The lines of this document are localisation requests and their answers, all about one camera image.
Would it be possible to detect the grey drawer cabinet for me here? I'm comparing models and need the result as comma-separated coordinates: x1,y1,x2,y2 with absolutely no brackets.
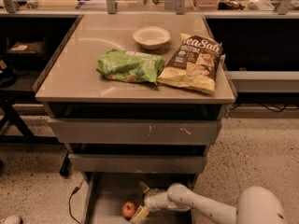
34,14,235,224

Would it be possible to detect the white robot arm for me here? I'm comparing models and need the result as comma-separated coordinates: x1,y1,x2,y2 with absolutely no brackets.
130,182,288,224

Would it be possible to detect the dark box on shelf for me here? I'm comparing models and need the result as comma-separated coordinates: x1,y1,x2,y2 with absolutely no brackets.
6,41,45,58

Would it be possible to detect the white shoe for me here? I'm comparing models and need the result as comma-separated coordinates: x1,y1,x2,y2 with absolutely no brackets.
0,215,21,224

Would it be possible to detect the brown sea salt chip bag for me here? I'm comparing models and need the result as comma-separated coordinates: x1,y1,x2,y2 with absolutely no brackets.
158,34,223,95

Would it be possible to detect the grey open bottom drawer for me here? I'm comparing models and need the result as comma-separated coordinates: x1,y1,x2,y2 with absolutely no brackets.
81,173,194,224

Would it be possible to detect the red apple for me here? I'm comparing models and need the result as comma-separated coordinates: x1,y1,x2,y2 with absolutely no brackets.
121,201,137,219

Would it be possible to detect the white bowl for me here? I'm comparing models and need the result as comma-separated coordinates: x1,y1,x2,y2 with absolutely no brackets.
133,26,170,50

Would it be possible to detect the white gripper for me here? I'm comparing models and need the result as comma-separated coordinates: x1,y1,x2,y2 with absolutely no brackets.
130,182,170,224

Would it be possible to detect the green snack bag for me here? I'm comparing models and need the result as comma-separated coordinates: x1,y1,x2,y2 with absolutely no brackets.
96,49,165,84

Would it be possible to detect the grey middle drawer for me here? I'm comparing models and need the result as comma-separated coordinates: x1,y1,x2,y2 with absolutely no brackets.
68,154,206,174

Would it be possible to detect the black floor cable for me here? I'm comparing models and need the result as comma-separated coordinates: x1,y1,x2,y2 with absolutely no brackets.
68,179,86,224

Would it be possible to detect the black table frame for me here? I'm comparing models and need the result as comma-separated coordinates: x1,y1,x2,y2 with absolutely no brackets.
0,91,71,176

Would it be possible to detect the grey top drawer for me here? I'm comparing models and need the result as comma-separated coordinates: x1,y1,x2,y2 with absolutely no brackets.
49,119,221,145

